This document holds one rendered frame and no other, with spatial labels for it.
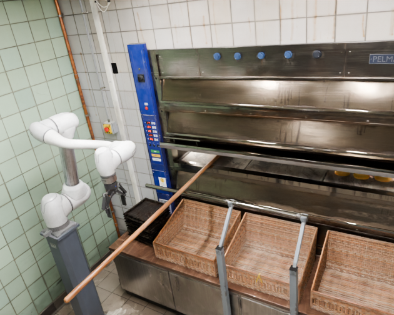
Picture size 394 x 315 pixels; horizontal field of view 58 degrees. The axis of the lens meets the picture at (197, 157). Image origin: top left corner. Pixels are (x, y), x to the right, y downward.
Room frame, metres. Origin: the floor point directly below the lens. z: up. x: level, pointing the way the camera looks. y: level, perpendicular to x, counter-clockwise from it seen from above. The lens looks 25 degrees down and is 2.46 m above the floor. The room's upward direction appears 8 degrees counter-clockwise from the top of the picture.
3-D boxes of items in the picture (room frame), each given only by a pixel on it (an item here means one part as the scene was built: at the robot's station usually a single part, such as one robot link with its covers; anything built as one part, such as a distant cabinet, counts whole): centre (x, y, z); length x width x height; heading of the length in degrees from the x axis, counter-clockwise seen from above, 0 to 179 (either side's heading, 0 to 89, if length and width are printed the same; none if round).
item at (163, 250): (2.29, 0.07, 0.72); 0.56 x 0.49 x 0.28; 56
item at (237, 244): (1.96, -0.42, 0.72); 0.56 x 0.49 x 0.28; 57
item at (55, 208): (2.22, 1.07, 1.17); 0.18 x 0.16 x 0.22; 144
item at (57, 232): (2.20, 1.09, 1.03); 0.22 x 0.18 x 0.06; 146
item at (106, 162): (1.86, 0.52, 1.65); 0.13 x 0.11 x 0.16; 143
